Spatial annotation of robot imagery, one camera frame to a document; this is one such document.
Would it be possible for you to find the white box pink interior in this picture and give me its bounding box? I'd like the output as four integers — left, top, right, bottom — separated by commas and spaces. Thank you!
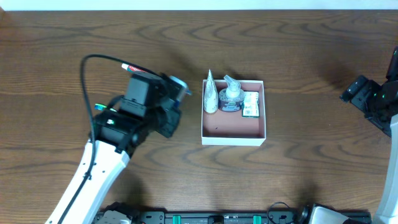
201, 80, 267, 146

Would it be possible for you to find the green white small packet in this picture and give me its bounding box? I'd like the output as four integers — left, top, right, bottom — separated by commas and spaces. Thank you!
242, 91, 259, 118

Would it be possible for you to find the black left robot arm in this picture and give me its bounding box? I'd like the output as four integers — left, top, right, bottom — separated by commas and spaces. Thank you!
47, 72, 188, 223

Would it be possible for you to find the clear blue pump bottle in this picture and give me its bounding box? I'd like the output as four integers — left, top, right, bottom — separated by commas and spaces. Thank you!
218, 75, 244, 112

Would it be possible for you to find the red green toothpaste tube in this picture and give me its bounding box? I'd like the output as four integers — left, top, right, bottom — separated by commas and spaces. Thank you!
121, 63, 144, 72

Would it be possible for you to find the green white toothbrush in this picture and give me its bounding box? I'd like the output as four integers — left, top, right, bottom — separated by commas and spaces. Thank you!
95, 103, 116, 112

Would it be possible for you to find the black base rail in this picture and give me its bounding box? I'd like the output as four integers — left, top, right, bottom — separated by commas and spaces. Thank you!
93, 202, 373, 224

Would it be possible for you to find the small blue object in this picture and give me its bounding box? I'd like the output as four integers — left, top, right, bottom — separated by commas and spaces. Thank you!
170, 76, 192, 108

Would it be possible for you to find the white Pantene conditioner tube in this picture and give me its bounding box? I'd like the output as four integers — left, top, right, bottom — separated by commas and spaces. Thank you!
203, 70, 218, 114

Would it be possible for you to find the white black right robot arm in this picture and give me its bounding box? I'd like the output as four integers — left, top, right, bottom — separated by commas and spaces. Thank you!
340, 47, 397, 223

